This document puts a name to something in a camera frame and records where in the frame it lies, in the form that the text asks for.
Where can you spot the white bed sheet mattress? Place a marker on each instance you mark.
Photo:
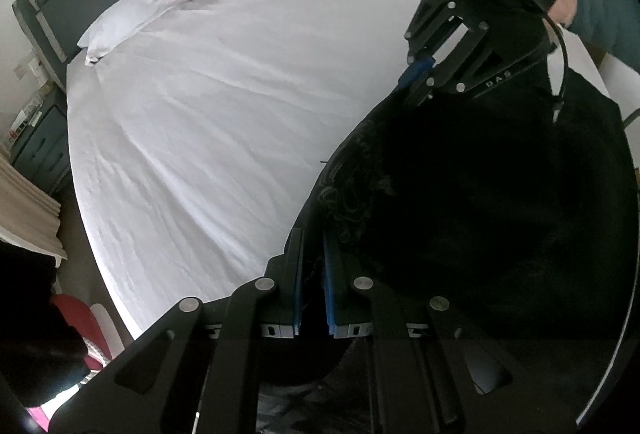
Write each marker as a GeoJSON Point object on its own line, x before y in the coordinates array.
{"type": "Point", "coordinates": [195, 143]}

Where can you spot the pink white chair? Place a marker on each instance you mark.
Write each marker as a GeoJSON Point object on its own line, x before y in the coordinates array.
{"type": "Point", "coordinates": [83, 341]}

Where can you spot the white pillow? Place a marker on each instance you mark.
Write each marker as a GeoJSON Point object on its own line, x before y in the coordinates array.
{"type": "Point", "coordinates": [115, 25]}

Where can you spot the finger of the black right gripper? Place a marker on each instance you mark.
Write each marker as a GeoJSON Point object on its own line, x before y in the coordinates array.
{"type": "Point", "coordinates": [427, 84]}
{"type": "Point", "coordinates": [440, 29]}

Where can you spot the black denim pants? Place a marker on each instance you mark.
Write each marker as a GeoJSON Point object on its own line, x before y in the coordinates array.
{"type": "Point", "coordinates": [517, 212]}

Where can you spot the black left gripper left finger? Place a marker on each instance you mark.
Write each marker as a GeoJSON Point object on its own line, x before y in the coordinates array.
{"type": "Point", "coordinates": [195, 369]}

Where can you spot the beige curtain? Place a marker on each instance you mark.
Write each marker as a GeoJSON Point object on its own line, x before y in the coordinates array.
{"type": "Point", "coordinates": [30, 219]}

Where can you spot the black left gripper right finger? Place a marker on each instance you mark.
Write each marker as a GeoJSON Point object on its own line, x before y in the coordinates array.
{"type": "Point", "coordinates": [423, 377]}

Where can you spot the dark grey nightstand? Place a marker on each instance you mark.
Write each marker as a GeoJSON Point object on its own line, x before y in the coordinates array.
{"type": "Point", "coordinates": [40, 153]}

